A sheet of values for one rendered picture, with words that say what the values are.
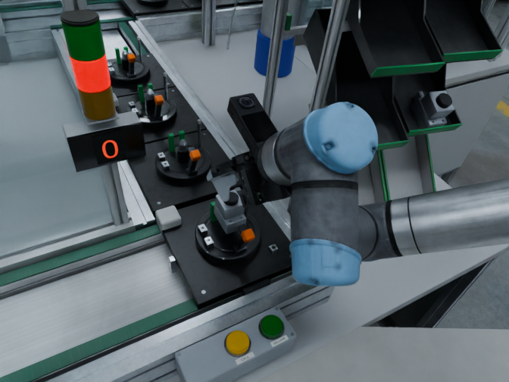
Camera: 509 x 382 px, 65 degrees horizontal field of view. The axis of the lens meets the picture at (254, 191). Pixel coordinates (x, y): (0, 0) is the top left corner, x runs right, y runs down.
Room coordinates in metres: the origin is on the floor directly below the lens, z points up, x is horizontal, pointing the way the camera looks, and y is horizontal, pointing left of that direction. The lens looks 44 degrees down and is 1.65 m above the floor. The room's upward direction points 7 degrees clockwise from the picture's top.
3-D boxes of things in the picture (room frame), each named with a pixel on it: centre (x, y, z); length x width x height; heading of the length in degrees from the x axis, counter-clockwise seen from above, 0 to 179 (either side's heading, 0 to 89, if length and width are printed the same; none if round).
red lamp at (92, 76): (0.54, 0.27, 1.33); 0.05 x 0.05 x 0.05
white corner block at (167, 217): (0.57, 0.18, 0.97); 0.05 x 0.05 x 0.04; 34
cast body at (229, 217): (0.55, 0.05, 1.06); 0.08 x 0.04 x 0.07; 33
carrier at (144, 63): (1.16, 0.46, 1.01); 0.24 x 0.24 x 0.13; 34
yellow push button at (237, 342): (0.32, 0.00, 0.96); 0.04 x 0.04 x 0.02
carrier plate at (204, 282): (0.54, 0.04, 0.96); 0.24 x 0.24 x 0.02; 34
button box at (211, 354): (0.32, 0.00, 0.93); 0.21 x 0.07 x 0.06; 124
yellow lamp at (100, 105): (0.54, 0.27, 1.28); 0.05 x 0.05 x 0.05
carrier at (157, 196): (0.76, 0.19, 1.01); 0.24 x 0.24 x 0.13; 34
